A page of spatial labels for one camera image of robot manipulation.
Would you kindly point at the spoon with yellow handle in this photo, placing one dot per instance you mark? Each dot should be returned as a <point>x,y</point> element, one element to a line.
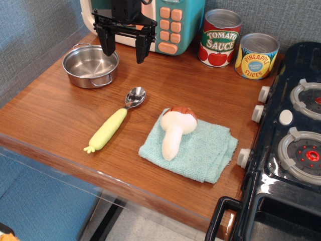
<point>133,99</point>

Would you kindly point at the pineapple slices can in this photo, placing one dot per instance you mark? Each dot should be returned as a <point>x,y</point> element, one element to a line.
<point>256,55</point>

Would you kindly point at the light blue cloth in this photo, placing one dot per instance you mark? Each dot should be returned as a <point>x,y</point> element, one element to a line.
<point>202,156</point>

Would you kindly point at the orange plush object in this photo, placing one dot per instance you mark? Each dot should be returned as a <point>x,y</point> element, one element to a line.
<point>7,234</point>

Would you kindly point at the small steel pot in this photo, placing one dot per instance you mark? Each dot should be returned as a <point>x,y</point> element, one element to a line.
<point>88,67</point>

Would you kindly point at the black toy stove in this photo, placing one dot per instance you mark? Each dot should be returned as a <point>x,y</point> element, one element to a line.
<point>281,187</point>

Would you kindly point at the tomato sauce can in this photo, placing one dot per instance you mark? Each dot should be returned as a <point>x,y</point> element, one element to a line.
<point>220,33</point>

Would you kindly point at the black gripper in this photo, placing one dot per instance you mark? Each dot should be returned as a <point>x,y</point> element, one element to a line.
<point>125,18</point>

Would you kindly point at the plush mushroom toy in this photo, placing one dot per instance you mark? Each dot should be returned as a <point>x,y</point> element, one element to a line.
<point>176,122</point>

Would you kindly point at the teal toy microwave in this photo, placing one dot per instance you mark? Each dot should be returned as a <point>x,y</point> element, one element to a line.
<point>177,23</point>

